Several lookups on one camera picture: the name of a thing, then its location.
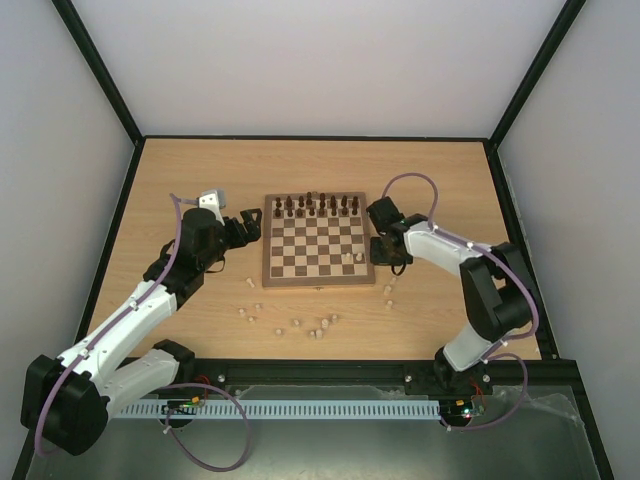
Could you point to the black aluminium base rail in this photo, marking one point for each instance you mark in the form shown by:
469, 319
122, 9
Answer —
416, 377

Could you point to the left controller board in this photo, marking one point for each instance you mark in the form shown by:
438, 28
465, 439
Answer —
183, 407

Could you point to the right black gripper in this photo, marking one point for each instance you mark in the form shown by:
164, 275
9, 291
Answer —
382, 232

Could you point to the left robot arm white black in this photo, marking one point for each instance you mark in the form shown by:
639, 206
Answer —
68, 400

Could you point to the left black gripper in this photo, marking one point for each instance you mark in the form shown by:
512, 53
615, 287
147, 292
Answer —
254, 230

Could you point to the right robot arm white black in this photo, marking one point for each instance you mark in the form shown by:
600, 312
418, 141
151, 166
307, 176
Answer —
500, 296

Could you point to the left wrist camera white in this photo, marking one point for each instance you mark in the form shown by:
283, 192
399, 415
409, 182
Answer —
212, 199

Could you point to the controller board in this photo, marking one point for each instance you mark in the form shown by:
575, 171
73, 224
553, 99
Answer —
183, 407
465, 408

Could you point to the black cage frame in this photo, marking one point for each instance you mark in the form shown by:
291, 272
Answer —
544, 337

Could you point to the white slotted cable duct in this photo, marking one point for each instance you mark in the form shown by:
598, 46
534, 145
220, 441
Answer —
295, 410

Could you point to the wooden chess board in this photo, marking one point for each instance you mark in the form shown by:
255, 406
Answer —
309, 251

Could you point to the right controller board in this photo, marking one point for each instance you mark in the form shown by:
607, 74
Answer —
465, 408

